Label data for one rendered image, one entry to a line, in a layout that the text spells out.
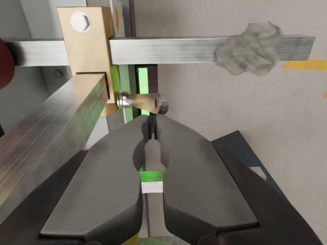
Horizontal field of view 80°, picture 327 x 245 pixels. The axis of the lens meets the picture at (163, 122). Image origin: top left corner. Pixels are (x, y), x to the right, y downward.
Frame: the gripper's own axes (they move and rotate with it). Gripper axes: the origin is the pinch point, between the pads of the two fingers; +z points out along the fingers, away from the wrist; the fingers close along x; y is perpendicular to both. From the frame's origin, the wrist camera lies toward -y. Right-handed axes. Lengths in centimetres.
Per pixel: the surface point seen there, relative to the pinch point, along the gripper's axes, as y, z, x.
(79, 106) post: 0.9, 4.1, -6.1
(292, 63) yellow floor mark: 21, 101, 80
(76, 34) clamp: -3.7, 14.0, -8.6
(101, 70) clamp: 0.5, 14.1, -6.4
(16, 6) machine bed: -7.1, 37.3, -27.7
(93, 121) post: 3.7, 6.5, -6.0
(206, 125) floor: 61, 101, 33
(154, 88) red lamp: 9.0, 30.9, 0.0
